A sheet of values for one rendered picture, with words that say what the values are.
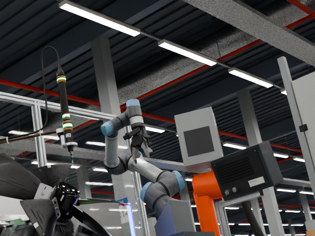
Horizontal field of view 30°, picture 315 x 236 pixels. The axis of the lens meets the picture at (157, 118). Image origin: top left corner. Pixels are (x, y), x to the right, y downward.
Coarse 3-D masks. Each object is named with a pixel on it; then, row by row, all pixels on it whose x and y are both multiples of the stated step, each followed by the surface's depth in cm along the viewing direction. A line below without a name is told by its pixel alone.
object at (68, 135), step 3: (60, 66) 295; (60, 69) 293; (57, 72) 293; (60, 72) 293; (63, 72) 294; (57, 75) 293; (60, 75) 296; (63, 75) 295; (69, 129) 283; (66, 132) 282; (69, 132) 282; (66, 135) 282; (69, 135) 282; (72, 135) 283; (66, 138) 282; (69, 138) 281; (72, 138) 282; (66, 141) 282; (69, 141) 281; (72, 141) 282; (69, 147) 280; (72, 147) 281; (69, 150) 280; (72, 150) 280
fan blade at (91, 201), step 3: (90, 201) 277; (93, 201) 278; (96, 201) 279; (99, 201) 279; (102, 201) 280; (105, 201) 279; (108, 201) 278; (111, 201) 278; (114, 201) 278; (81, 204) 280; (84, 204) 283; (126, 204) 281
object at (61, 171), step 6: (36, 168) 293; (42, 168) 293; (48, 168) 292; (54, 168) 291; (60, 168) 291; (66, 168) 290; (36, 174) 289; (42, 174) 288; (48, 174) 286; (54, 174) 285; (60, 174) 284; (66, 174) 283; (42, 180) 283; (48, 180) 281; (54, 180) 280; (60, 180) 277; (54, 186) 276
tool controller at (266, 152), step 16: (256, 144) 249; (224, 160) 259; (240, 160) 254; (256, 160) 250; (272, 160) 253; (224, 176) 259; (240, 176) 255; (256, 176) 250; (272, 176) 248; (224, 192) 260; (240, 192) 256
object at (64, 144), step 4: (60, 128) 283; (56, 132) 283; (60, 132) 282; (60, 136) 282; (64, 136) 283; (64, 140) 281; (64, 144) 279; (68, 144) 278; (72, 144) 279; (76, 144) 281; (64, 148) 283
